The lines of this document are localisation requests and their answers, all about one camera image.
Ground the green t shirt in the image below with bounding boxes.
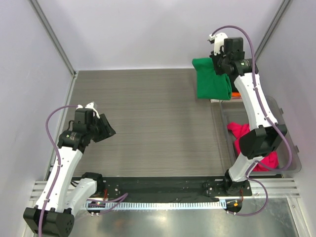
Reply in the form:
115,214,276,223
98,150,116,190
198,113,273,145
192,58,233,100

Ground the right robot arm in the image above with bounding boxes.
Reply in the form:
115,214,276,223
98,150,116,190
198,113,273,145
208,33,287,196

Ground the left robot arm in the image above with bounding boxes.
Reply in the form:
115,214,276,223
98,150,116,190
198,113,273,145
23,102,116,237

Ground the orange folded t shirt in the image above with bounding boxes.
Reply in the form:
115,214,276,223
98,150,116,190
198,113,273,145
232,92,241,97

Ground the clear plastic bin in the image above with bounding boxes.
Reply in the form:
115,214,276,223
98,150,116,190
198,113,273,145
217,95,302,177

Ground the pink t shirt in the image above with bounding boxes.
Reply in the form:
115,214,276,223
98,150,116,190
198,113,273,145
227,122,279,172

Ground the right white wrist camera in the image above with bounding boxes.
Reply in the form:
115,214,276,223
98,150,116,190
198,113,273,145
208,33,228,55

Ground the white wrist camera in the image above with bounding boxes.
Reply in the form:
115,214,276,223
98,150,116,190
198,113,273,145
208,33,228,55
84,102,100,119

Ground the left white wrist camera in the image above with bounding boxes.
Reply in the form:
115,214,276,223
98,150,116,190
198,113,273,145
84,102,100,119

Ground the right aluminium frame post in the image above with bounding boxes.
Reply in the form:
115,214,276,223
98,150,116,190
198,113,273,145
255,0,293,61

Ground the aluminium frame post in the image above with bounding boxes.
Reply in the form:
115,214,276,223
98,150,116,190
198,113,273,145
255,0,293,61
29,0,76,78

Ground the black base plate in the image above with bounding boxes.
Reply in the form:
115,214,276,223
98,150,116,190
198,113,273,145
92,176,252,203

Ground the left aluminium frame post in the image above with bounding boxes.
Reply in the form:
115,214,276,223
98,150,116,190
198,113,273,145
29,0,76,78

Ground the white slotted cable duct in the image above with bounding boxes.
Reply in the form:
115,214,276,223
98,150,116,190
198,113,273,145
81,200,227,211

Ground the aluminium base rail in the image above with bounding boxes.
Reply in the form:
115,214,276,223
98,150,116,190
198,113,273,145
29,178,300,201

